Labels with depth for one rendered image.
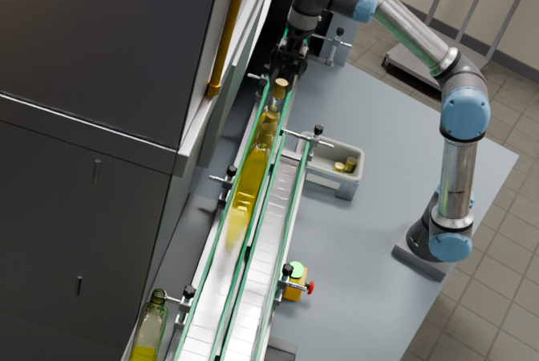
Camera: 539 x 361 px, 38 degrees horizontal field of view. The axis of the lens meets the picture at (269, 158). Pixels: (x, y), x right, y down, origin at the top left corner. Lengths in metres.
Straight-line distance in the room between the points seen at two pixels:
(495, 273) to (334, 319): 1.70
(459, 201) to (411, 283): 0.35
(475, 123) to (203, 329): 0.82
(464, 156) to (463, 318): 1.53
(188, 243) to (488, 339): 1.77
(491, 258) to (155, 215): 2.46
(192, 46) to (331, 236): 1.17
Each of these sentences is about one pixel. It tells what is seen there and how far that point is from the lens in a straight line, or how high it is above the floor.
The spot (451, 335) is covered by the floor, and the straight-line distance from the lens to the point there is 3.41.
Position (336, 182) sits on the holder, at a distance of 2.51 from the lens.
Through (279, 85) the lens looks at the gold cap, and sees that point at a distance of 2.07.
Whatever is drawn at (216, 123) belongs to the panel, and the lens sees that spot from 2.03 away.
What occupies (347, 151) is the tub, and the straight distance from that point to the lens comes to 2.63.
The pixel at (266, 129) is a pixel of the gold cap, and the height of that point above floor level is 1.16.
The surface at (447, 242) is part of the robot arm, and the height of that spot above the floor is 0.98.
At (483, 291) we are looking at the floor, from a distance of 3.67.
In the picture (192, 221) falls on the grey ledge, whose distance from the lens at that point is 2.11.
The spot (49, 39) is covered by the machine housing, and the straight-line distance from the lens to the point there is 1.46.
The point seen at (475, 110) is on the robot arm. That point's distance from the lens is 1.98.
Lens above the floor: 2.34
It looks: 38 degrees down
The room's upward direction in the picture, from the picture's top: 19 degrees clockwise
